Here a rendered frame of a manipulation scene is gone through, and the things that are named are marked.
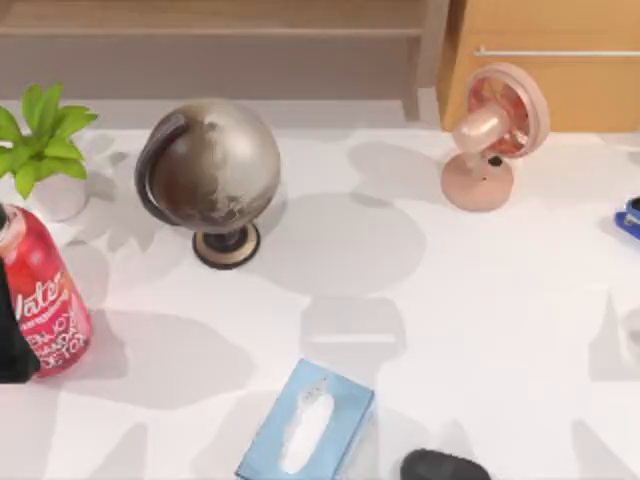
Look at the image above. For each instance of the bronze globe on stand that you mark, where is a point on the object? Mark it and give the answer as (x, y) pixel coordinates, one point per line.
(220, 165)

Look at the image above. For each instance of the pink desk fan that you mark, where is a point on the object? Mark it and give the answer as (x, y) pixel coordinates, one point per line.
(480, 175)

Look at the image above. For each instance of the light blue tissue box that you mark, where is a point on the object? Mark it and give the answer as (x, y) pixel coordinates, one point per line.
(310, 425)

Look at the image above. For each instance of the wooden cupboard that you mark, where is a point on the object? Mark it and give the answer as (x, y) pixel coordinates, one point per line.
(452, 75)

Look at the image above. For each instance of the open wooden shelf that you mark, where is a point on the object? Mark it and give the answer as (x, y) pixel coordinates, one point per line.
(210, 33)

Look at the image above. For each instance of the black rounded object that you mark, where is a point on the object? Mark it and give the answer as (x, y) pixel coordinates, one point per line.
(440, 467)

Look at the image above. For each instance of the red can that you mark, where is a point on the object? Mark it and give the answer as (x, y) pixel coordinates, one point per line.
(47, 295)

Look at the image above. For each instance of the green plant in white pot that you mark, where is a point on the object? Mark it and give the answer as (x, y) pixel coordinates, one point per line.
(42, 150)

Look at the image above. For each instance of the wooden cupboard door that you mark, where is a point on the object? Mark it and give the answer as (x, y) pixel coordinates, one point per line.
(580, 90)

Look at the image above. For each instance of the blue stapler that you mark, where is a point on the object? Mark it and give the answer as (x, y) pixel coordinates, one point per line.
(630, 217)

